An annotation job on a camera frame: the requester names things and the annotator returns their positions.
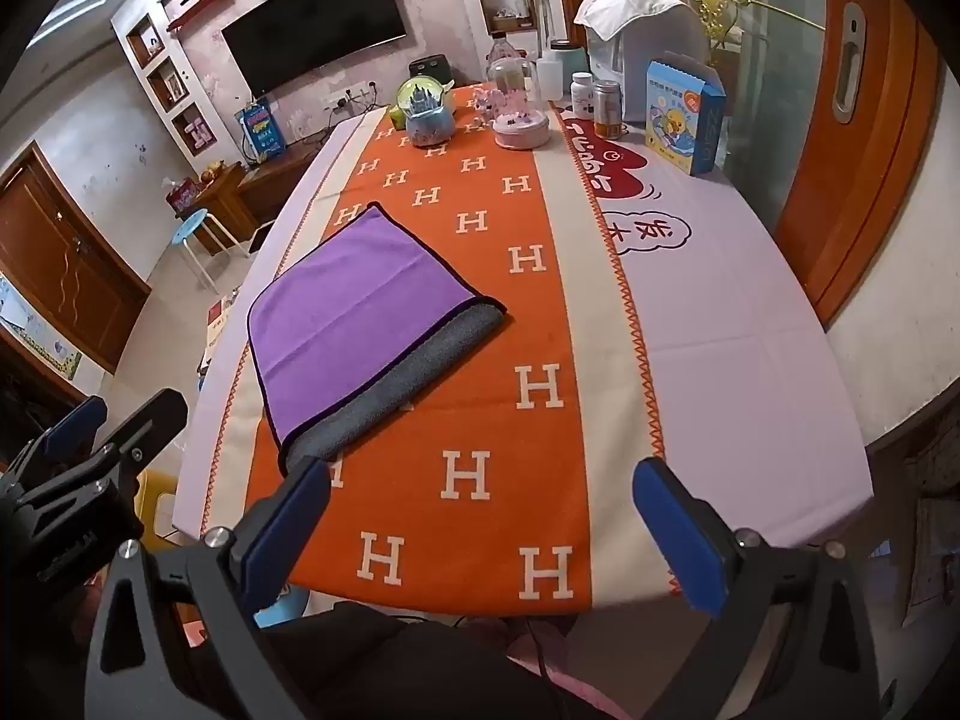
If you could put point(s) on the white plastic container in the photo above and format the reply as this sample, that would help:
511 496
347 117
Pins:
548 79

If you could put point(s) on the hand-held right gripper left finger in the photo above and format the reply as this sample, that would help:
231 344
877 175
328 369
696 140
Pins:
289 532

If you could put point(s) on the teal cup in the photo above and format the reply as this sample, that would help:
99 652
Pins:
571 60

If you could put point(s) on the blue duck print carton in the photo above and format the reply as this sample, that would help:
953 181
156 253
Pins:
679 124

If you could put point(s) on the red floating shelf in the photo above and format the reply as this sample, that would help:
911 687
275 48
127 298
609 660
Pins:
199 6

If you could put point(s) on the orange patterned blanket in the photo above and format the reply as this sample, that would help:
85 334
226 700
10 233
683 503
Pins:
480 390

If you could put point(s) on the clear glass jar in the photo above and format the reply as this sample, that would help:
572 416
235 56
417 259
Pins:
508 64

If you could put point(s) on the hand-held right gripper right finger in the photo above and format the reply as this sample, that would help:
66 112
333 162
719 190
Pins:
679 540

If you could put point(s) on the pink carousel music box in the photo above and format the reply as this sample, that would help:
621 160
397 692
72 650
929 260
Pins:
517 127

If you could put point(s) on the castle snow globe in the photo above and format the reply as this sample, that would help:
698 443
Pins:
426 116

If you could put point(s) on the small black appliance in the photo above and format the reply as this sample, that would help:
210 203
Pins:
431 67

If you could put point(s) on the white pill bottle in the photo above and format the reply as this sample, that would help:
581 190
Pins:
583 96

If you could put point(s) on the blue printed box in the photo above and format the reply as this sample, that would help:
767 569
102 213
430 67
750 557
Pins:
262 131

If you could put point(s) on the white water dispenser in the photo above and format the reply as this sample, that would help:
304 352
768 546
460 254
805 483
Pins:
645 22

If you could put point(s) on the black flat television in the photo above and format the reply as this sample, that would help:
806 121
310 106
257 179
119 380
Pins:
315 22

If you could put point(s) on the dark clothing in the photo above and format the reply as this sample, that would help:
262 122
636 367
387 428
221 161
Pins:
405 667

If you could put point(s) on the wooden television cabinet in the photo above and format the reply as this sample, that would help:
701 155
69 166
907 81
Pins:
247 191

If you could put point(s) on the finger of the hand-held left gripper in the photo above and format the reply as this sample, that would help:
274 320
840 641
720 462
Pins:
146 424
75 421

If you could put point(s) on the orange wooden door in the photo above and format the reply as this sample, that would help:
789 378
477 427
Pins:
877 187

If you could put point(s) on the purple and grey towel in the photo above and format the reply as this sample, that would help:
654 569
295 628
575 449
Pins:
360 300

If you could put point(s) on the amber pill bottle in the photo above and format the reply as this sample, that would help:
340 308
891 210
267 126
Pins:
608 109

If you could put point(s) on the blue round stool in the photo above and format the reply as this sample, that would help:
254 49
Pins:
191 225

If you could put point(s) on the yellow stool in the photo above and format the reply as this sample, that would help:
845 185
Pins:
154 502

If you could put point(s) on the brown wooden door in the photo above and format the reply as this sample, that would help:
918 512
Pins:
60 262

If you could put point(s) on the wall poster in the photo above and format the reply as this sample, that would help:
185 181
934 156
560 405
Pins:
37 330

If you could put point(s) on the red tissue box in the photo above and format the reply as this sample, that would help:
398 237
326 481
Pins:
180 196

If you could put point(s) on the white wall niche shelves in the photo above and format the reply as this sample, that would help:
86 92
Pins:
169 86

